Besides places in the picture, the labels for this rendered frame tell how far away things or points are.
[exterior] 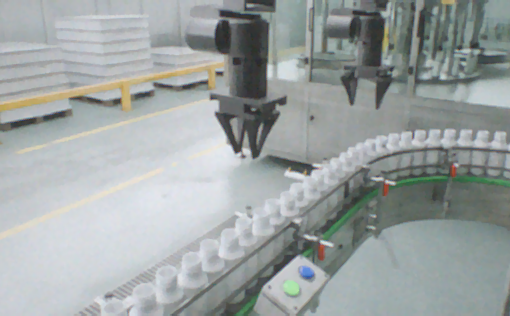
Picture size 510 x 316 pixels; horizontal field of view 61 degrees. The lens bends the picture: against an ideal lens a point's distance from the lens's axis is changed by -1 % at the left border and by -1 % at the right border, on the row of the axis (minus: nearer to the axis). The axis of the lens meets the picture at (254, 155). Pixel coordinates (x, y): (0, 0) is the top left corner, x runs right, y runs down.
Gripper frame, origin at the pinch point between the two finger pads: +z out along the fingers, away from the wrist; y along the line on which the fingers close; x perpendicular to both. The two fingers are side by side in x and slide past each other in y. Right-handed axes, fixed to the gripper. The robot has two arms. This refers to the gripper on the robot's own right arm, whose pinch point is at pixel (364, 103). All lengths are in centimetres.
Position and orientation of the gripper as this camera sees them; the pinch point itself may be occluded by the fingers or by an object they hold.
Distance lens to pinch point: 106.3
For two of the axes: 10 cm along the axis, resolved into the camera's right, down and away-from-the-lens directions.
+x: -5.7, 2.8, -7.7
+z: -0.1, 9.4, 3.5
